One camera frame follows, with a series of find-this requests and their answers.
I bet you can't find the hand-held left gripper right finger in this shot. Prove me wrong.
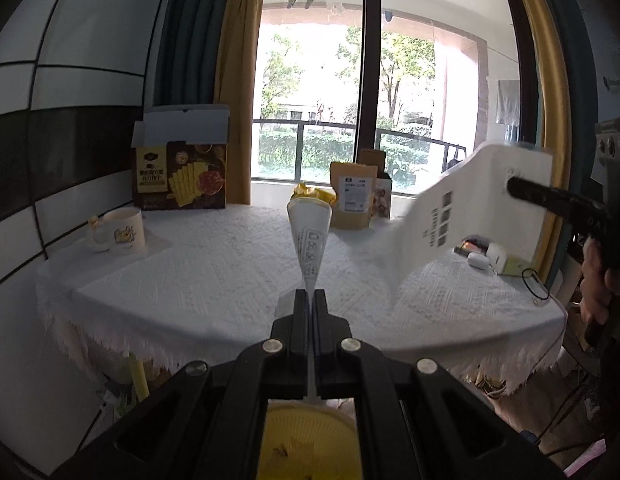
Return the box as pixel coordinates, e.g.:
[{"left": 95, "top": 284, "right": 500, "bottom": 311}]
[{"left": 312, "top": 289, "right": 565, "bottom": 480}]

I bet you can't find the yellow curtain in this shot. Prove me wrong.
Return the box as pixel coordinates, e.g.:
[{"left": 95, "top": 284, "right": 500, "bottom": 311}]
[
  {"left": 213, "top": 0, "right": 271, "bottom": 206},
  {"left": 507, "top": 0, "right": 571, "bottom": 286}
]

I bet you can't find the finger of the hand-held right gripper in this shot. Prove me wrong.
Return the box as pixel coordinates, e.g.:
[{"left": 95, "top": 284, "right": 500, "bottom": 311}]
[{"left": 506, "top": 175, "right": 565, "bottom": 211}]

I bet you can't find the yellow plastic basket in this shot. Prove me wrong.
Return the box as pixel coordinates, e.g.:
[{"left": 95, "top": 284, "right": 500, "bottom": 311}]
[{"left": 257, "top": 400, "right": 363, "bottom": 480}]

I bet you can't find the white textured tablecloth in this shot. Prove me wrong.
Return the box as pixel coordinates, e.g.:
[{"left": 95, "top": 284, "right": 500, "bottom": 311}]
[{"left": 35, "top": 204, "right": 568, "bottom": 397}]

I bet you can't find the white printed mailer bag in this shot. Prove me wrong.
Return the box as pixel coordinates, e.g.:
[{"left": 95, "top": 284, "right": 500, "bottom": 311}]
[{"left": 380, "top": 141, "right": 555, "bottom": 307}]

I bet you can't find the blue-grey curtain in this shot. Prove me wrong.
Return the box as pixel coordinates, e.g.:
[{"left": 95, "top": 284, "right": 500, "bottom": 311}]
[
  {"left": 152, "top": 0, "right": 231, "bottom": 112},
  {"left": 534, "top": 0, "right": 598, "bottom": 201}
]

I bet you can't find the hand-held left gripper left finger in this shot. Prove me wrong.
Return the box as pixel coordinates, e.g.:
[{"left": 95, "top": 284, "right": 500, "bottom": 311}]
[{"left": 52, "top": 289, "right": 311, "bottom": 480}]

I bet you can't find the grey hanging cloth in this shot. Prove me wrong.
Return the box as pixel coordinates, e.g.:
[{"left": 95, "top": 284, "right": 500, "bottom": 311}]
[{"left": 494, "top": 79, "right": 521, "bottom": 126}]

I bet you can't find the small brown box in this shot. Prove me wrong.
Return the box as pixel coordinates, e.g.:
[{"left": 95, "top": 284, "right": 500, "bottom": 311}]
[{"left": 359, "top": 149, "right": 393, "bottom": 220}]

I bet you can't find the yellow crumpled wrapper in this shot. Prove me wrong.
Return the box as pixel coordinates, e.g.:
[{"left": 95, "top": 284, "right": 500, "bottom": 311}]
[{"left": 291, "top": 184, "right": 339, "bottom": 206}]

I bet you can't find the small white green box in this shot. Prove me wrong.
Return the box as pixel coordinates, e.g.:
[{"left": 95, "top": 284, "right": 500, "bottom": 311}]
[{"left": 484, "top": 242, "right": 536, "bottom": 277}]

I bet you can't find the white printed paper cone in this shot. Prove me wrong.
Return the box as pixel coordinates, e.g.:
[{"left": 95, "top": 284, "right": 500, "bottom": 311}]
[{"left": 286, "top": 197, "right": 333, "bottom": 296}]

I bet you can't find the yellow table leg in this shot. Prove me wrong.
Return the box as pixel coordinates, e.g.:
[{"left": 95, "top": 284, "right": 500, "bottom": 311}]
[{"left": 127, "top": 352, "right": 151, "bottom": 404}]

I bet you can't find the white duck mug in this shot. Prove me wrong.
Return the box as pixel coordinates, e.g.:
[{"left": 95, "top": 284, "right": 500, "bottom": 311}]
[{"left": 87, "top": 209, "right": 146, "bottom": 257}]

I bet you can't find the black hair tie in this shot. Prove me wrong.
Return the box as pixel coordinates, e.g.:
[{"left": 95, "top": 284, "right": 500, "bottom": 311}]
[{"left": 521, "top": 268, "right": 551, "bottom": 304}]

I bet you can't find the person's right hand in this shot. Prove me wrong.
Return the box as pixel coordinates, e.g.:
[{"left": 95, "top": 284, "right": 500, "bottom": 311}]
[{"left": 578, "top": 236, "right": 616, "bottom": 327}]

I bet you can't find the black balcony railing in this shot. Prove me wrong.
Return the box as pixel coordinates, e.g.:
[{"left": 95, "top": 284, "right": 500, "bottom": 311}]
[{"left": 251, "top": 118, "right": 468, "bottom": 184}]

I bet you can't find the dark window frame post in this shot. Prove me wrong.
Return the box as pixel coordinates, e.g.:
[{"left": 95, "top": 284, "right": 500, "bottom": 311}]
[{"left": 357, "top": 0, "right": 383, "bottom": 182}]

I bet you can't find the brown snack box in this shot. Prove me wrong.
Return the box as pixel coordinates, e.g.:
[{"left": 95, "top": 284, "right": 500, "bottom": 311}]
[{"left": 131, "top": 104, "right": 231, "bottom": 211}]

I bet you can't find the kraft paper pouch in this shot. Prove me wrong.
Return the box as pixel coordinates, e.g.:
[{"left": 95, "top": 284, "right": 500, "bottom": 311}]
[{"left": 330, "top": 161, "right": 379, "bottom": 232}]

